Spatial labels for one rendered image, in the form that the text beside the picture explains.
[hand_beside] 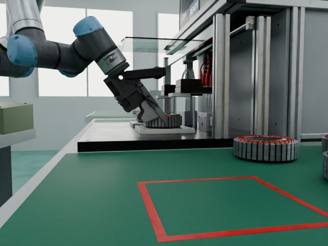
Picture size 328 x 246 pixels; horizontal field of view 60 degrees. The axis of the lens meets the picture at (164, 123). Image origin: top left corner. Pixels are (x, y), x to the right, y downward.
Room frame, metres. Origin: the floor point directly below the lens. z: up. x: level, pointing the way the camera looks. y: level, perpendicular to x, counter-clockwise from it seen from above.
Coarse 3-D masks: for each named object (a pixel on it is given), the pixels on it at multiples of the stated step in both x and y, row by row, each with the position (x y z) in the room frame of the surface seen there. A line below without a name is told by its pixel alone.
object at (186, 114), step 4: (180, 112) 1.11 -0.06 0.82; (184, 112) 1.05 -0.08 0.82; (188, 112) 1.05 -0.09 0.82; (196, 112) 1.06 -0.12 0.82; (184, 116) 1.05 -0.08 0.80; (188, 116) 1.05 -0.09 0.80; (196, 116) 1.06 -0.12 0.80; (184, 120) 1.05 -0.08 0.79; (188, 120) 1.05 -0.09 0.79; (196, 120) 1.06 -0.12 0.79; (184, 124) 1.05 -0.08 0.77; (188, 124) 1.05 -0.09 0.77; (196, 124) 1.06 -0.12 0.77
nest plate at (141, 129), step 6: (138, 126) 0.84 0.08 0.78; (144, 126) 0.84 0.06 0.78; (180, 126) 0.84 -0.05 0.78; (186, 126) 0.84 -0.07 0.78; (144, 132) 0.74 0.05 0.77; (150, 132) 0.74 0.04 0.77; (156, 132) 0.75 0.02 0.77; (162, 132) 0.75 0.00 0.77; (168, 132) 0.75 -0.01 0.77; (174, 132) 0.76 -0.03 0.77; (180, 132) 0.76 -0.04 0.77; (186, 132) 0.76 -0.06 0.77; (192, 132) 0.77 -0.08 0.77
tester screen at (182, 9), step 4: (180, 0) 1.15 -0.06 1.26; (184, 0) 1.09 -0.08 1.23; (188, 0) 1.04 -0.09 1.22; (192, 0) 0.99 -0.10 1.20; (180, 4) 1.15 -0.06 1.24; (184, 4) 1.09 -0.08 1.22; (188, 4) 1.04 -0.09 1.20; (180, 8) 1.15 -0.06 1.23; (184, 8) 1.09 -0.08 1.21; (188, 8) 1.04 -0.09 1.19; (180, 12) 1.15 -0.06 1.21; (188, 12) 1.03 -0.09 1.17; (180, 16) 1.15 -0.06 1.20; (180, 20) 1.15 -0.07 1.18; (188, 20) 1.03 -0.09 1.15; (180, 24) 1.15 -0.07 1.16; (184, 24) 1.09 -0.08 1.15; (180, 28) 1.15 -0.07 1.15
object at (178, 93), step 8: (184, 80) 0.81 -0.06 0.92; (192, 80) 0.81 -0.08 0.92; (200, 80) 0.81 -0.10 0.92; (176, 88) 0.85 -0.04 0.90; (184, 88) 0.80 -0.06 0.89; (192, 88) 0.81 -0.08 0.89; (200, 88) 0.81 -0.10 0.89; (208, 88) 0.82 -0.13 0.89; (168, 96) 0.85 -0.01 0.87; (176, 96) 0.80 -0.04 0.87; (184, 96) 0.81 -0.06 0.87; (208, 96) 0.87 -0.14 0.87; (208, 104) 0.87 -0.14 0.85
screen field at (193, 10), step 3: (195, 0) 0.95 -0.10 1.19; (198, 0) 0.92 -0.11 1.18; (192, 3) 0.99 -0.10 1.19; (195, 3) 0.95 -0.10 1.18; (198, 3) 0.92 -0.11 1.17; (189, 6) 1.02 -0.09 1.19; (192, 6) 0.99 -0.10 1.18; (195, 6) 0.95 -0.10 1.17; (198, 6) 0.92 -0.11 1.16; (189, 9) 1.02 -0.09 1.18; (192, 9) 0.99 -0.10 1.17; (195, 9) 0.95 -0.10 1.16; (198, 9) 0.92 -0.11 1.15; (189, 12) 1.02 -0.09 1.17; (192, 12) 0.99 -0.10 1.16; (195, 12) 0.95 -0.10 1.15; (189, 15) 1.02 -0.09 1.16; (192, 15) 0.99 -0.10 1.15; (189, 18) 1.02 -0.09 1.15
